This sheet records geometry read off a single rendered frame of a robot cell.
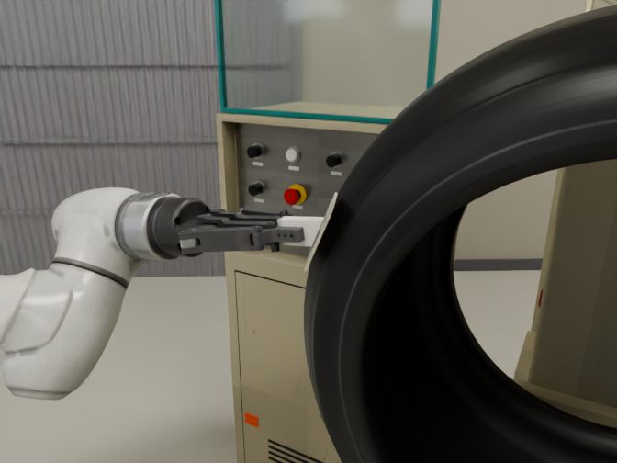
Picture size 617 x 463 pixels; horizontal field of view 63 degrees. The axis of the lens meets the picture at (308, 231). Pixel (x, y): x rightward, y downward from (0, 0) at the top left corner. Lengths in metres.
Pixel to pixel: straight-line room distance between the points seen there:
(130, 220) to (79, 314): 0.13
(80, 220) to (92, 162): 2.71
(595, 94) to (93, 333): 0.59
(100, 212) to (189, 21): 2.54
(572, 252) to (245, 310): 0.95
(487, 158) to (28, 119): 3.31
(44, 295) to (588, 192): 0.68
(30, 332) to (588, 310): 0.71
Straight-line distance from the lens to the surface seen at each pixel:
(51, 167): 3.53
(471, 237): 3.59
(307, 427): 1.55
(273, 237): 0.55
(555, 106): 0.34
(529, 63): 0.36
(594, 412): 0.84
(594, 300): 0.78
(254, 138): 1.33
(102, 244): 0.70
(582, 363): 0.82
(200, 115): 3.20
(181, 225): 0.62
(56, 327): 0.68
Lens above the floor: 1.41
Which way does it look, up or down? 19 degrees down
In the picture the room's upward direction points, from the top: straight up
